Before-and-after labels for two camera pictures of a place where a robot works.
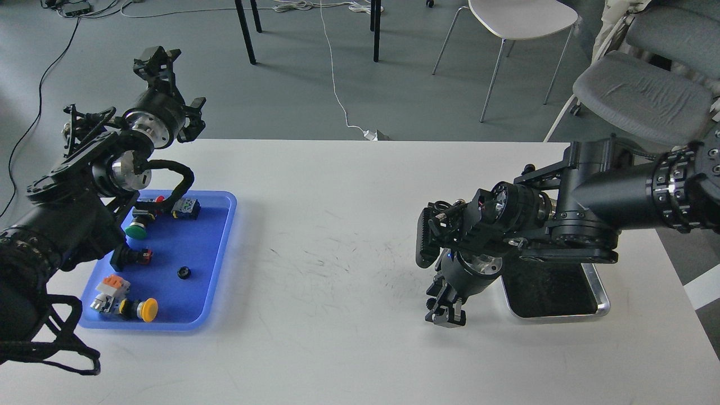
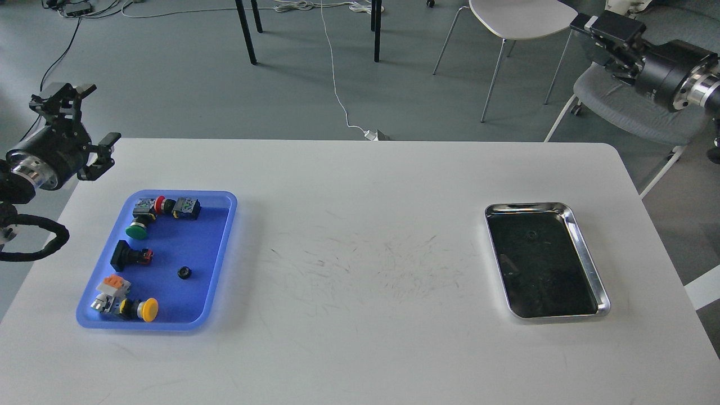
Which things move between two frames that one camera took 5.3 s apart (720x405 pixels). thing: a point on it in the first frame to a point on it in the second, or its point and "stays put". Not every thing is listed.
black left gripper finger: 193,112 to 104,161
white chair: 513,19 stays put
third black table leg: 256,16 stays put
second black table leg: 377,30 stays put
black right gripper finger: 448,317 to 624,34
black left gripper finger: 158,70 to 62,109
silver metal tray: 545,289 stays put
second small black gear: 184,272 stays put
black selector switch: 124,256 stays put
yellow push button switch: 146,309 stays put
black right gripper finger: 437,288 to 624,62
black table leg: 246,31 stays put
